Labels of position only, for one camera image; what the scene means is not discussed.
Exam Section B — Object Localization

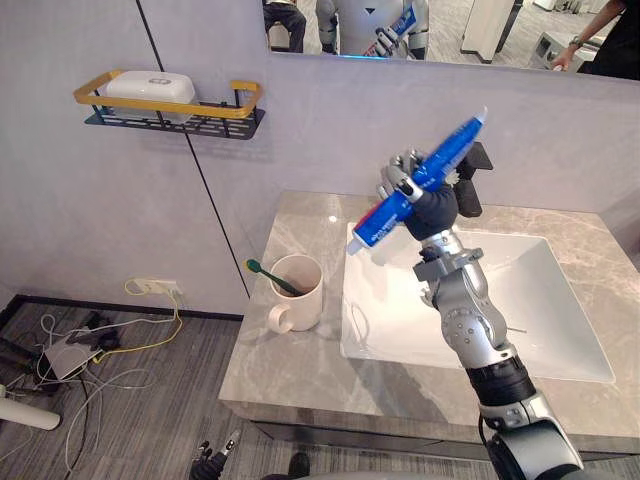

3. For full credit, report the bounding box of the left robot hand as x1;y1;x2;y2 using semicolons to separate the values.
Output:
190;428;243;480

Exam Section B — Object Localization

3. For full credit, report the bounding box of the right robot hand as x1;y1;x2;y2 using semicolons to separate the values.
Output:
375;147;460;241

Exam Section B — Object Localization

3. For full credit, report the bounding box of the blue toothpaste tube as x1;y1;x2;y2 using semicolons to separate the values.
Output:
346;105;489;256

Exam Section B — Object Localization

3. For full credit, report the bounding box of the black faucet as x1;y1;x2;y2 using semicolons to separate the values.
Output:
452;141;495;217

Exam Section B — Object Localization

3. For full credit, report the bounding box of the white rectangular sink basin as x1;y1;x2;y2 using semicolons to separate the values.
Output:
340;221;617;385

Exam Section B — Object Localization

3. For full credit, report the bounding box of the grey marble vanity counter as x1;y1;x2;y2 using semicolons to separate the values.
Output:
218;191;640;455

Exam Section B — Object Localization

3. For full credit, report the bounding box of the white ceramic mug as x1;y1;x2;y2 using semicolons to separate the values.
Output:
266;253;325;334

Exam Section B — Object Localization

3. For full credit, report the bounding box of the black power adapter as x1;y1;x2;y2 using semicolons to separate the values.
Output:
84;310;122;351

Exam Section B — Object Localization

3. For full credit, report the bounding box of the green toothbrush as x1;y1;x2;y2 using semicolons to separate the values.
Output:
242;258;306;297

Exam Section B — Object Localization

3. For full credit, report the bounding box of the white router box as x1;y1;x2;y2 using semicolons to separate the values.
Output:
43;340;103;381

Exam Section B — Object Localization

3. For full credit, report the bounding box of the white cylinder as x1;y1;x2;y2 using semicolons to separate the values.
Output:
0;399;62;432

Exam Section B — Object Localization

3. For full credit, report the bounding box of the white plastic soap box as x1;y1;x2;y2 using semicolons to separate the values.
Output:
103;70;197;125

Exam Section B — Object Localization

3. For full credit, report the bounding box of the yellow cable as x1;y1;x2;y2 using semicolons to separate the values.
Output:
91;278;183;365

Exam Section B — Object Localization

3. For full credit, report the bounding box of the white wall socket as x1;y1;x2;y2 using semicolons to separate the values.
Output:
140;279;180;296

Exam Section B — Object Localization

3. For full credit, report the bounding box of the wall mirror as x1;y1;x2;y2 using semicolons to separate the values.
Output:
262;0;640;82

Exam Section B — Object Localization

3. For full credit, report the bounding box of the black gold wall shelf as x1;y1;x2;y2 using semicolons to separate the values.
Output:
72;69;267;142

